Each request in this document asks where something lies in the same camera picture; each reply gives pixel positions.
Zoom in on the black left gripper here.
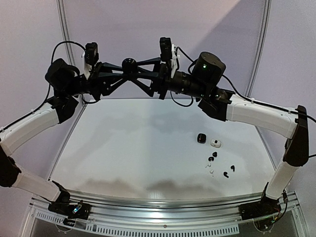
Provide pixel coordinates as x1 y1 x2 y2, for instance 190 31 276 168
64 61 131 100

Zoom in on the black oval charging case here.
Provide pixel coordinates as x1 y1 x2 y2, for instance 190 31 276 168
121 58 138 75

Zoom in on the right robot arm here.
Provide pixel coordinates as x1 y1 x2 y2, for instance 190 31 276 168
122 52 309 215

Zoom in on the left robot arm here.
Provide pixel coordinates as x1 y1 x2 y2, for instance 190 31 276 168
0 58 138 214

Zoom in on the small black charging case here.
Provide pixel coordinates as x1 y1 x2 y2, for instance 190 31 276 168
197 133 207 144

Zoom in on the small white charging case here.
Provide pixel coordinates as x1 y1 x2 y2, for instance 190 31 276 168
210 139 222 148

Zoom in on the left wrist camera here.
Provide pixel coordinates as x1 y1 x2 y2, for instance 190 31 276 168
82 42 99 74

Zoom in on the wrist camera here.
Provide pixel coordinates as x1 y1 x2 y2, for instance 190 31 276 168
82 42 99 74
158 37 182 77

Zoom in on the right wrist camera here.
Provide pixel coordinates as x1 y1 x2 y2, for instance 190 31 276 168
158 37 182 77

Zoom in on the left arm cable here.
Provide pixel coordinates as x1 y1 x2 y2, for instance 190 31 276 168
29 40 99 117

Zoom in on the left aluminium wall post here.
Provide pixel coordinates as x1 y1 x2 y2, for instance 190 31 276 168
56 0 79 99

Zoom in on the aluminium wall post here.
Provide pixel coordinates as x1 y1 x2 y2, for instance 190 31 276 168
245 0 272 97
56 0 79 99

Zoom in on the right aluminium wall post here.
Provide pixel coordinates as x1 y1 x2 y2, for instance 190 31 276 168
245 0 272 97

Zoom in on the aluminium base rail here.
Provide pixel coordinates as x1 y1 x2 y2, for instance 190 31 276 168
22 191 308 237

